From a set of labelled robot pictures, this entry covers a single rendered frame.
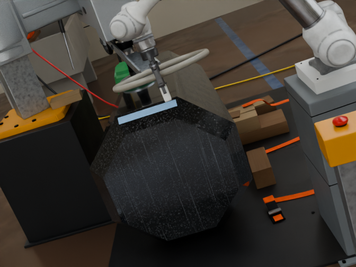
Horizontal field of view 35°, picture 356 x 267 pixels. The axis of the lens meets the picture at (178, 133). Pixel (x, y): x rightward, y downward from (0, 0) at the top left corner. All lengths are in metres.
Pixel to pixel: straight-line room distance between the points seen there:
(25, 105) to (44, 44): 2.42
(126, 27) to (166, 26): 6.03
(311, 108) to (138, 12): 0.80
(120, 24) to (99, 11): 0.95
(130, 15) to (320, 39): 0.74
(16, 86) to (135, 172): 1.10
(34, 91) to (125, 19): 1.57
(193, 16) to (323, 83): 5.93
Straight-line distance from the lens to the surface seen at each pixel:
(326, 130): 1.47
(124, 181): 2.97
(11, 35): 3.57
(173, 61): 2.89
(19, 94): 3.68
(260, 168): 3.41
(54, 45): 6.05
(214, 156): 2.91
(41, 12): 3.70
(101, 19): 3.17
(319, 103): 2.39
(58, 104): 3.64
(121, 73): 4.95
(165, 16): 8.22
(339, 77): 2.46
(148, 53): 2.42
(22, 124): 3.64
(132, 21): 2.25
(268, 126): 4.00
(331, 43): 2.21
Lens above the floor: 1.72
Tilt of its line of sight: 22 degrees down
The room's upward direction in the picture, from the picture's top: 20 degrees counter-clockwise
